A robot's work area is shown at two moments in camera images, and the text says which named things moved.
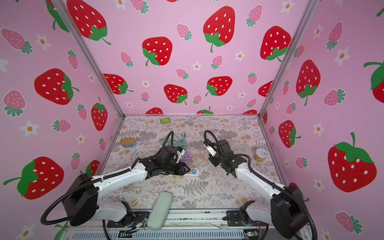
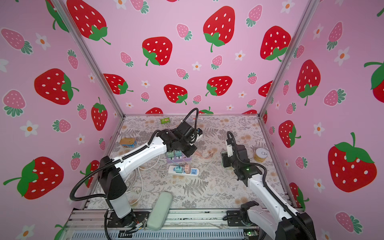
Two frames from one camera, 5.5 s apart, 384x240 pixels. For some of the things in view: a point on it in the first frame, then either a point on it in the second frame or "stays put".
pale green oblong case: [159, 211] stays put
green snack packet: [166, 120] stays put
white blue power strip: [194, 172] stays put
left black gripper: [181, 169] -> [191, 151]
